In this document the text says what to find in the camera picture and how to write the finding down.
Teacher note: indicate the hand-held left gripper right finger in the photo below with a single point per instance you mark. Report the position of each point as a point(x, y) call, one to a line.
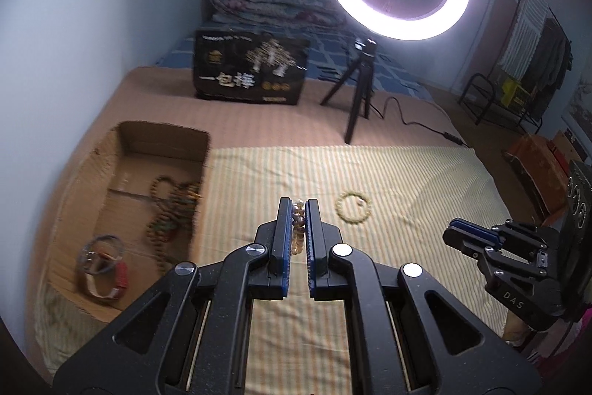
point(309, 256)

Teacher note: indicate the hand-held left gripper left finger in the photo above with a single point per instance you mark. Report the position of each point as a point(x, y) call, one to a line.
point(287, 256)

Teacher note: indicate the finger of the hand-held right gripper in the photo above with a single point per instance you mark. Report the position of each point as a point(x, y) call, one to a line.
point(462, 244)
point(476, 232)

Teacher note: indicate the red and white bangles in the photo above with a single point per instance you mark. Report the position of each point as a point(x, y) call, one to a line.
point(121, 279)

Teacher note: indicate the dark thin bangle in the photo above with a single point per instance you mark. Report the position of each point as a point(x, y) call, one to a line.
point(111, 237)

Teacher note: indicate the cardboard box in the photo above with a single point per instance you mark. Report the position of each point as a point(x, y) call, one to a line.
point(138, 154)

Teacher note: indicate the striped yellow cloth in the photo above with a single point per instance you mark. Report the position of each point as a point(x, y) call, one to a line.
point(393, 191)

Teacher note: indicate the orange cloth covered box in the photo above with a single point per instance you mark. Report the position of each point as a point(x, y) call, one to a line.
point(532, 163)

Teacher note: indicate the red box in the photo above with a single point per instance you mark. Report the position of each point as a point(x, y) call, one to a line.
point(566, 149)

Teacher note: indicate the tan bed sheet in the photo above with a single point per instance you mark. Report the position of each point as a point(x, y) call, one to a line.
point(277, 122)

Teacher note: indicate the black clothes rack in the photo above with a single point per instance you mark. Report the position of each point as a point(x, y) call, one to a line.
point(464, 95)

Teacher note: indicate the yellow box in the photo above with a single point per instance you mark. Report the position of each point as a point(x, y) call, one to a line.
point(513, 92)

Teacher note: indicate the black tripod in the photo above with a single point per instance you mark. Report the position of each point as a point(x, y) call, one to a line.
point(358, 99)

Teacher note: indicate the black printed carton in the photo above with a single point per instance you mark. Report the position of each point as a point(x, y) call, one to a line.
point(240, 85)

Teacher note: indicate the dark hanging clothes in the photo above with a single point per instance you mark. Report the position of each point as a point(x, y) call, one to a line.
point(548, 57)

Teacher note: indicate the striped hanging towel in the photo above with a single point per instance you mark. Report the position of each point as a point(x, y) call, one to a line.
point(522, 34)

